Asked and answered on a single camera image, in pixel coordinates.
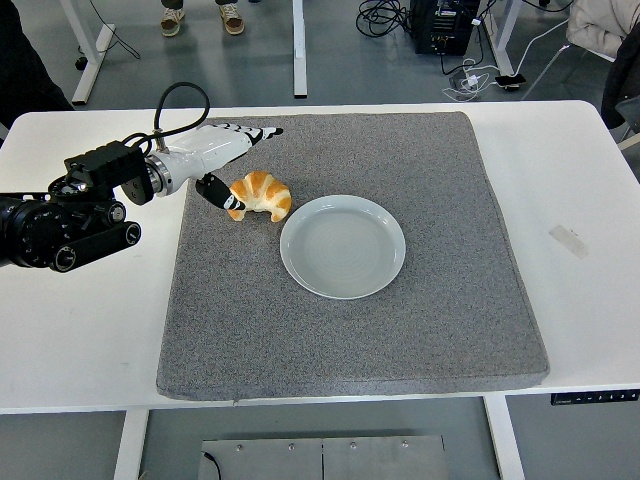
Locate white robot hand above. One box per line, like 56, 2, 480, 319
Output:
167, 123, 285, 212

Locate golden croissant bread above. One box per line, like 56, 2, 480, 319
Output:
228, 170, 293, 223

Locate round grey plate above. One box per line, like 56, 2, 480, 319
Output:
279, 194, 407, 301

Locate grey metal plate with screws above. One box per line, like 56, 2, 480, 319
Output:
200, 434, 447, 480

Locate person's right foot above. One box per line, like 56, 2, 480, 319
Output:
159, 4, 186, 38

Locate white background table leg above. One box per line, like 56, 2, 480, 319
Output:
62, 0, 118, 106
291, 0, 309, 99
480, 0, 525, 76

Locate black fabric mass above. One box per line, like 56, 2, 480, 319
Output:
0, 0, 76, 132

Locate grey speckled mat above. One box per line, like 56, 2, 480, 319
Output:
155, 110, 551, 402

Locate black computer box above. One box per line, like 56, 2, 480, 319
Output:
409, 0, 476, 56

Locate black phone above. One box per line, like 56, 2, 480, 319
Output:
494, 73, 528, 92

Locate grey chair leg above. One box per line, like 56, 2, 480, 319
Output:
522, 43, 574, 101

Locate translucent tape piece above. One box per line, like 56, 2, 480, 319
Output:
548, 224, 590, 260

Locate beige jacket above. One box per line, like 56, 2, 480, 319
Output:
566, 0, 640, 52

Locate black jacket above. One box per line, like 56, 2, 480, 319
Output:
601, 34, 640, 134

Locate black table control panel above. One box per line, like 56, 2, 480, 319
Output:
550, 388, 640, 406

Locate tangled black cables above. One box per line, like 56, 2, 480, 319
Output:
355, 0, 416, 39

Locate white charger with cable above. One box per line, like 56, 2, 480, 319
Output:
442, 58, 494, 104

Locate thin black cable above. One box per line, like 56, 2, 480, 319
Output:
200, 451, 222, 480

